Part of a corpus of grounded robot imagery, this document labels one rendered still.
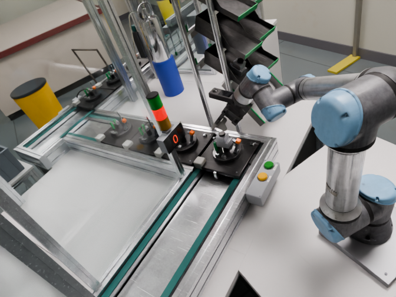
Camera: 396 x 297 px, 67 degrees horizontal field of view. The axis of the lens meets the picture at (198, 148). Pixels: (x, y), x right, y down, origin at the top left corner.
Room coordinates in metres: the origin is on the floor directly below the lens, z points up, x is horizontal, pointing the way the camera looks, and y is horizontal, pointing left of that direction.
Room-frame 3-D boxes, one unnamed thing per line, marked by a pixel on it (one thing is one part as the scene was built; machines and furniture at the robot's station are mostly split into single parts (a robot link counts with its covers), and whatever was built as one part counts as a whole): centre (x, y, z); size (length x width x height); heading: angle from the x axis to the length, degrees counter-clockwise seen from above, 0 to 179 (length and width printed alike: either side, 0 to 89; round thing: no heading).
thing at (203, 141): (1.25, 0.06, 1.01); 0.24 x 0.24 x 0.13; 45
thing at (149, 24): (2.06, 0.02, 1.32); 0.14 x 0.14 x 0.38
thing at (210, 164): (1.07, -0.12, 0.96); 0.24 x 0.24 x 0.02; 45
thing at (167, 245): (0.87, 0.10, 0.91); 0.84 x 0.28 x 0.10; 135
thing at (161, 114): (1.02, 0.09, 1.34); 0.05 x 0.05 x 0.05
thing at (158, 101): (1.02, 0.09, 1.39); 0.05 x 0.05 x 0.05
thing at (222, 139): (1.07, -0.12, 1.06); 0.08 x 0.04 x 0.07; 45
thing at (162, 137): (1.02, 0.09, 1.29); 0.12 x 0.05 x 0.25; 135
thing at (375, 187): (0.53, -0.47, 1.06); 0.13 x 0.12 x 0.14; 101
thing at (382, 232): (0.54, -0.48, 0.94); 0.15 x 0.15 x 0.10
